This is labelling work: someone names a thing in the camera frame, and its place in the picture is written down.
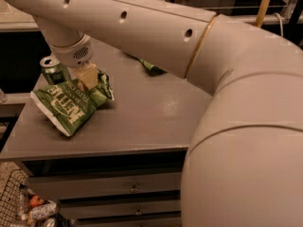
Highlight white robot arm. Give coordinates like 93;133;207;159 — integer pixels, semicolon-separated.
5;0;303;227

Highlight orange fruit in basket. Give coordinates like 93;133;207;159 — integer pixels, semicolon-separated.
29;195;45;208

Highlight grey drawer cabinet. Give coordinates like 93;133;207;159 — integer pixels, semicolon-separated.
1;42;210;227

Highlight green apple chip bag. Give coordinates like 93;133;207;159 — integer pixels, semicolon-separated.
131;55;164;74

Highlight green soda can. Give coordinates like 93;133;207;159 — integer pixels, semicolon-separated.
40;55;70;85

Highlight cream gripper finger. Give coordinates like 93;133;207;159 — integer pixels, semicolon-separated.
70;61;98;91

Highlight yellow wooden stand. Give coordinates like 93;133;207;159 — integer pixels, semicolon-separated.
255;0;271;27

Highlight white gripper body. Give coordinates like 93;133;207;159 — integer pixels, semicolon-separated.
50;35;94;67

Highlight silver can in basket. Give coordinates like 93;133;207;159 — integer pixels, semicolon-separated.
44;218;58;227

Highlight green Kettle jalapeno chip bag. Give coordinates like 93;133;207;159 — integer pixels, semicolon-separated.
30;71;114;137

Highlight black wire basket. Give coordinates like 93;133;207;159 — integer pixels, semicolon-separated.
0;169;70;227

